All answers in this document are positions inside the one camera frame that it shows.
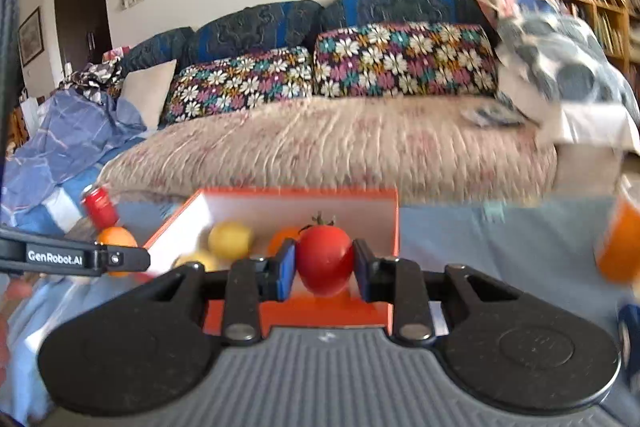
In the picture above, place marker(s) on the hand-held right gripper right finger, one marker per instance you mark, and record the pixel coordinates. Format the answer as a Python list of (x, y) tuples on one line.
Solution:
[(361, 269)]

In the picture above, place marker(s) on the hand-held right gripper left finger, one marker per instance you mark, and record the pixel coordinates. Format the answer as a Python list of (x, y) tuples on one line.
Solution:
[(286, 269)]

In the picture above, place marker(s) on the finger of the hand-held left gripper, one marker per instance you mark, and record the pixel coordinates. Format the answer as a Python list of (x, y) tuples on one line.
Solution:
[(125, 259)]

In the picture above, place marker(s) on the small orange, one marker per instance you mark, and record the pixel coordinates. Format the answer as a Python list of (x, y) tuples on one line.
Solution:
[(117, 237)]

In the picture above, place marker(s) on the large orange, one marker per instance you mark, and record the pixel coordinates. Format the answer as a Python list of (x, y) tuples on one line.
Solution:
[(281, 239)]

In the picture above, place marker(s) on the red tomato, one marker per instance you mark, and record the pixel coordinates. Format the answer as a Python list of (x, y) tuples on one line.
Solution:
[(325, 257)]

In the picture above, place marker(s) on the orange cardboard box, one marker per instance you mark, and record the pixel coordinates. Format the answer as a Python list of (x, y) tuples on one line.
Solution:
[(350, 207)]

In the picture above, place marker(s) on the yellow apple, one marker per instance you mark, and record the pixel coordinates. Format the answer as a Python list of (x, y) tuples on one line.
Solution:
[(230, 239), (197, 261)]

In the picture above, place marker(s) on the red soda can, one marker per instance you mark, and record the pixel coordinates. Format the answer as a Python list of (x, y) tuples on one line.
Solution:
[(100, 207)]

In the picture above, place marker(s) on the blue checked sheet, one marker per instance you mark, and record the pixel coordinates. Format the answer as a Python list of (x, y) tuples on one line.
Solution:
[(65, 142)]

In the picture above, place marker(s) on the blue star tablecloth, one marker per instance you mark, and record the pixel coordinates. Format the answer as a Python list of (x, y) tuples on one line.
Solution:
[(500, 247)]

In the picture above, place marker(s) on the plain white pillow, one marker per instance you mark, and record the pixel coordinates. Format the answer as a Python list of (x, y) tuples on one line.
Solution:
[(147, 94)]

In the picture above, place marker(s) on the patterned crumpled cloth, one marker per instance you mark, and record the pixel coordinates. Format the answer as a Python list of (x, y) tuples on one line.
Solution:
[(92, 79)]

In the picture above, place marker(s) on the floral cushion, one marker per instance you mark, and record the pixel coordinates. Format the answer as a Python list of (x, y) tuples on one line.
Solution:
[(240, 82), (405, 59)]

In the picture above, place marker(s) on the magazines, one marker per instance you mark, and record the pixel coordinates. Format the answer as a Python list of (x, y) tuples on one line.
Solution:
[(492, 117)]

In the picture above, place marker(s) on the dark blue cushion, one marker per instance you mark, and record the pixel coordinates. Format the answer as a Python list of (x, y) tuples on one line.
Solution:
[(400, 7), (155, 49), (255, 27)]

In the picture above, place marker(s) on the small framed picture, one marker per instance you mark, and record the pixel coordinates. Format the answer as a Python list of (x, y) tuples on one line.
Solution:
[(31, 37)]

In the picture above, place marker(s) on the orange cylindrical canister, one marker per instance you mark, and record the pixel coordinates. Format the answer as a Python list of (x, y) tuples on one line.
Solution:
[(620, 242)]

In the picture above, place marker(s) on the white bed pillow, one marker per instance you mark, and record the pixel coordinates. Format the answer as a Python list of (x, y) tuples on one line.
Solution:
[(590, 122)]

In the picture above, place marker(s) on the navy cloth with white trim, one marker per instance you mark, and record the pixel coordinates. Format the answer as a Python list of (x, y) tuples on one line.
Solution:
[(631, 332)]

